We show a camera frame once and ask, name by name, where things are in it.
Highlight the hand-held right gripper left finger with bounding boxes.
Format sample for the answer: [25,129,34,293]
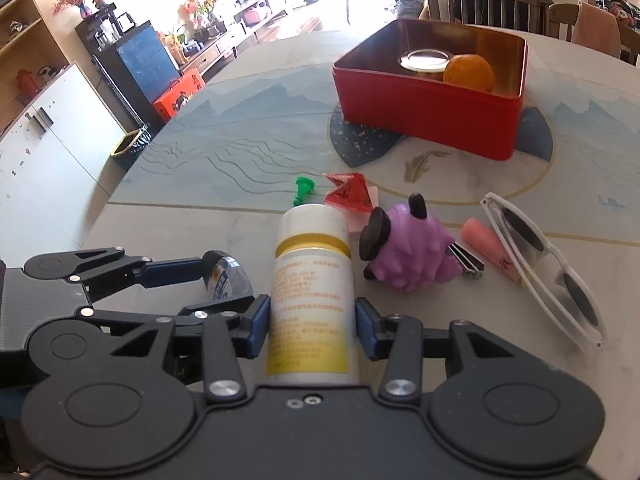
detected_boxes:
[110,295,273,403]

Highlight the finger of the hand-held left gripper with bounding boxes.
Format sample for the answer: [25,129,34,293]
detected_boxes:
[75,294,257,333]
[22,246,211,303]

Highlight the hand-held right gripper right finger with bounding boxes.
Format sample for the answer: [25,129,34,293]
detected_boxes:
[354,296,531,405]

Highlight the small clear blue-label jar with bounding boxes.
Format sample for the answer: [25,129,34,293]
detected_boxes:
[202,250,253,302]

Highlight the white yellow-label medicine bottle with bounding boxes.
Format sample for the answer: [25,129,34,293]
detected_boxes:
[265,204,361,386]

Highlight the purple spiky toy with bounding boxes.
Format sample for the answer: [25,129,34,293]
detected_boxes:
[359,193,463,293]

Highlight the pink rectangular block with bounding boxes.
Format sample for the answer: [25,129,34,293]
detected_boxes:
[344,185,381,241]

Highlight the red snack packet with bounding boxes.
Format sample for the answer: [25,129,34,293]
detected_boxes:
[322,171,377,210]

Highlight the green bottle cap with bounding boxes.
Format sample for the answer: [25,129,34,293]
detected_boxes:
[292,176,316,206]

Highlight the white sunglasses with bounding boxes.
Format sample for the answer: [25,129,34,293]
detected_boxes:
[480,192,608,351]

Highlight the red tin box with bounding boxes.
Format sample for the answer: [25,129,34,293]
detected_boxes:
[332,19,530,162]

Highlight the silver nail clipper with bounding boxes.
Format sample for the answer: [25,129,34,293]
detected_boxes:
[447,242,486,281]

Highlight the dark waste bin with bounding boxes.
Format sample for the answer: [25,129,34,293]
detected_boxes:
[110,129,151,161]

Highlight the pink lip balm tube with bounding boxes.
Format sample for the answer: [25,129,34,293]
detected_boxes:
[460,217,523,286]

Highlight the white cabinet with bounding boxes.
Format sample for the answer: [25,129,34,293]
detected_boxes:
[0,62,126,261]

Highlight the black cabinet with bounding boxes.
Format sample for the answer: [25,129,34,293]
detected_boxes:
[92,20,181,128]

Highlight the low wooden media console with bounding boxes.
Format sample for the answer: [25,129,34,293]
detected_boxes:
[180,0,286,68]

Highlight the red thermos jug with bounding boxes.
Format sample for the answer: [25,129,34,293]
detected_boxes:
[15,69,41,98]

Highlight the black appliance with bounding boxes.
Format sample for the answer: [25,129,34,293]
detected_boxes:
[75,4,136,47]

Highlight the orange fruit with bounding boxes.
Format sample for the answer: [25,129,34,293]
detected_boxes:
[442,54,496,93]

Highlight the wooden shelf unit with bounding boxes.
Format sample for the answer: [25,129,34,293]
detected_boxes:
[0,0,71,131]

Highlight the wooden chair with towel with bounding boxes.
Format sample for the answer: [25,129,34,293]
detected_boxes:
[547,2,640,66]

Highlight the pink towel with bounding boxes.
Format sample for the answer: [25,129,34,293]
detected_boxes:
[572,1,621,58]

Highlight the pile of plush toys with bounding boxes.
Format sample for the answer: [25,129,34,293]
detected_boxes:
[597,0,640,31]

